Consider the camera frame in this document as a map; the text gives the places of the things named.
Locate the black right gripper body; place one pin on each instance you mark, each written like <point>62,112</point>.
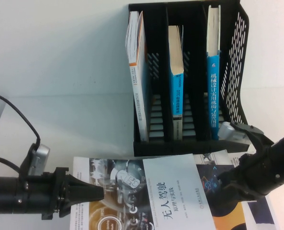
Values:
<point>259,175</point>

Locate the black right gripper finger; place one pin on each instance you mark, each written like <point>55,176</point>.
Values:
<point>230,176</point>
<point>244,191</point>

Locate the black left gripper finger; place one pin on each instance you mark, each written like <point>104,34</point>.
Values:
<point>84,185</point>
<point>84,197</point>

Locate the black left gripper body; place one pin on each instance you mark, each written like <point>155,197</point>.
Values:
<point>53,194</point>

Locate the white autonomous driving book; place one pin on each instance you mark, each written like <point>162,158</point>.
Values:
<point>175,187</point>

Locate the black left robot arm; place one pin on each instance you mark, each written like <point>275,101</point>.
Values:
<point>5,194</point>

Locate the dark robot book orange print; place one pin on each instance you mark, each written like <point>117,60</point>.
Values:
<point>228,215</point>

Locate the blue book with white title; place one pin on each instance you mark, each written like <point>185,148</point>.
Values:
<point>213,95</point>

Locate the blue and grey spine book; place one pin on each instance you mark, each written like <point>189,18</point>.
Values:
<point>177,91</point>

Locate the black plastic book stand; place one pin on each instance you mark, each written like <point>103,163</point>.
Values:
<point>199,72</point>

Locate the white book with orange stripe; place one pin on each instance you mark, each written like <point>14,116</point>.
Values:
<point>139,72</point>

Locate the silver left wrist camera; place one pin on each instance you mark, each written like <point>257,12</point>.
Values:
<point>41,158</point>

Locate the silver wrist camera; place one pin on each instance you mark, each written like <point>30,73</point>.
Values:
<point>41,158</point>
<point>230,133</point>

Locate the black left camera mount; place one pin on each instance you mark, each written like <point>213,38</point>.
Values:
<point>26,163</point>

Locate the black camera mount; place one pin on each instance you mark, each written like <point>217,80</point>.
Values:
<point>254,134</point>
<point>26,163</point>

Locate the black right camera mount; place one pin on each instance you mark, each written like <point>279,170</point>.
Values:
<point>254,134</point>

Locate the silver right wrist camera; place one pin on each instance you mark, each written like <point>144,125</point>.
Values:
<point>230,133</point>

